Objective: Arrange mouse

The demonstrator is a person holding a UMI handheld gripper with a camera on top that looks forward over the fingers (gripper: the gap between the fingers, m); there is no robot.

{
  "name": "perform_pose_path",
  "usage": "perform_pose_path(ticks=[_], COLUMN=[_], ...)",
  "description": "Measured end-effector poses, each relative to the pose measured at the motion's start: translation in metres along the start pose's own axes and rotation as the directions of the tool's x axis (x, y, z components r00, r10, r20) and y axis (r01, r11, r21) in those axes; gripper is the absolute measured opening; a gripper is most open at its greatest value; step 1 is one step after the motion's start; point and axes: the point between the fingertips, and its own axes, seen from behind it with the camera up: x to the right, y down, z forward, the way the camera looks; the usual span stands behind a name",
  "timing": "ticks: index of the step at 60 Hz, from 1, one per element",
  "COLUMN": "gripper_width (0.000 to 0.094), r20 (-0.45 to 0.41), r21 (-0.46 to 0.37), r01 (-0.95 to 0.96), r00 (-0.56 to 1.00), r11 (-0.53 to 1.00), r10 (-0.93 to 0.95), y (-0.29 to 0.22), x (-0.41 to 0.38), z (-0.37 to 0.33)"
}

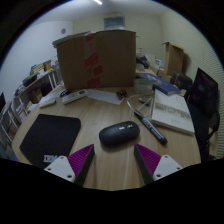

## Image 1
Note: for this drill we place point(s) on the white remote control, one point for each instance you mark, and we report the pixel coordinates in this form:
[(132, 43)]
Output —
[(75, 96)]

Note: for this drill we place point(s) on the ceiling light strip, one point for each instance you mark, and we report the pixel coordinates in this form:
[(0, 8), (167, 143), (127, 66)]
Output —
[(97, 2)]

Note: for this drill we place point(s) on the large brown cardboard box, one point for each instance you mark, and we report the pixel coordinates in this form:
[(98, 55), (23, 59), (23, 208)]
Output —
[(113, 60)]

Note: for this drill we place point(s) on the grey window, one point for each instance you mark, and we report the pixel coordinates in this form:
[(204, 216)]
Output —
[(114, 22)]

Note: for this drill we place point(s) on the blue book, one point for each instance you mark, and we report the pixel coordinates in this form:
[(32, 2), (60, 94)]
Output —
[(165, 87)]

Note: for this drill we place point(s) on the black office chair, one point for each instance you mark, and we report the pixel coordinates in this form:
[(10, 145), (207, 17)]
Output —
[(203, 100)]

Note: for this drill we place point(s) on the small white flat device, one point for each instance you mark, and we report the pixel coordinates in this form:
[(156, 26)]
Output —
[(47, 103)]

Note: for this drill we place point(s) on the white shelf unit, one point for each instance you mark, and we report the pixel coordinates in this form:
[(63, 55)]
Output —
[(10, 123)]

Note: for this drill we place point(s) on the tall open cardboard box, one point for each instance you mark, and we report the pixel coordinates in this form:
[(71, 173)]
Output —
[(174, 58)]

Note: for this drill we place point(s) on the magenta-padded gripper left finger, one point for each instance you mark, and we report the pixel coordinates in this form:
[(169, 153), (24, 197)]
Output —
[(63, 168)]

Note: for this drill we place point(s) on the round wall clock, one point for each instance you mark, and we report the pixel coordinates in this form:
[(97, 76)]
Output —
[(63, 31)]

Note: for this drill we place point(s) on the black mouse pad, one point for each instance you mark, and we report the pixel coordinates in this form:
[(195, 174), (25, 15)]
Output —
[(50, 136)]

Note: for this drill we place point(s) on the cluttered wooden side desk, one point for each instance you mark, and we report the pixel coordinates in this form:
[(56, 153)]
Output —
[(35, 83)]

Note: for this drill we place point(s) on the white paper sheet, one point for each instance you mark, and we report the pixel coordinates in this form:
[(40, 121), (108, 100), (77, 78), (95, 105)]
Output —
[(105, 96), (51, 96)]

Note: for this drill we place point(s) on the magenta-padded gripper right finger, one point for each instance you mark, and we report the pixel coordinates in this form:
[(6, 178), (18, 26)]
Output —
[(165, 166)]

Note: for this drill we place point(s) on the clear plastic container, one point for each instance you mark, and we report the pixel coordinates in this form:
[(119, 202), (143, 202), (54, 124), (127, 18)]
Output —
[(142, 86)]

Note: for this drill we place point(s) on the black marker pen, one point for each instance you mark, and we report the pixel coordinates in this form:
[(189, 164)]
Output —
[(150, 126)]

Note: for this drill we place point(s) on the black monitor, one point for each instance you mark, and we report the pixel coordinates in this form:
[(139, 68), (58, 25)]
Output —
[(2, 101)]

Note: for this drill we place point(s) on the black computer mouse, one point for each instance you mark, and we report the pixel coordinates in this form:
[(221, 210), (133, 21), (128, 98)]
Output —
[(118, 133)]

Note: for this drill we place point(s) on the dark bag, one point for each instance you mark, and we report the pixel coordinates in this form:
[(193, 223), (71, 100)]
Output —
[(181, 80)]

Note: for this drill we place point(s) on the white closed book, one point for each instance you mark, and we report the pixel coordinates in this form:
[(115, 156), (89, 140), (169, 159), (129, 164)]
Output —
[(171, 113)]

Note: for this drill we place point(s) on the small dark binder clip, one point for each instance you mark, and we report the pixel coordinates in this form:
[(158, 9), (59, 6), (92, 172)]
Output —
[(122, 94)]

